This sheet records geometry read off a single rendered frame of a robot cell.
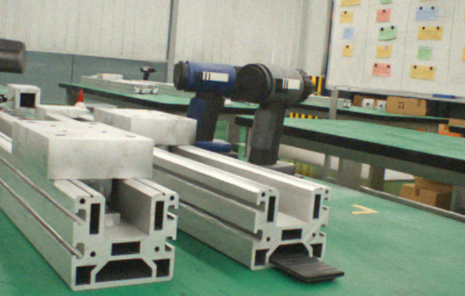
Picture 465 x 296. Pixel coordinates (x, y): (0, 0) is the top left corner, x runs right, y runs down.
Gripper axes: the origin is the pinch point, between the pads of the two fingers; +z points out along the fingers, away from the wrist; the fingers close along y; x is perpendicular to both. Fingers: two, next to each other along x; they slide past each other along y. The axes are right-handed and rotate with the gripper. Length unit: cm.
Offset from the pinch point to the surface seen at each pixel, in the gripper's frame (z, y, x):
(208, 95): -13, 37, -35
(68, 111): -6.9, 19.0, -5.3
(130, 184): -6, 2, -80
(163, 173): -4, 14, -63
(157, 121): -10, 17, -53
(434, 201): 64, 354, 151
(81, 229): -4, -5, -85
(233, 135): 51, 355, 440
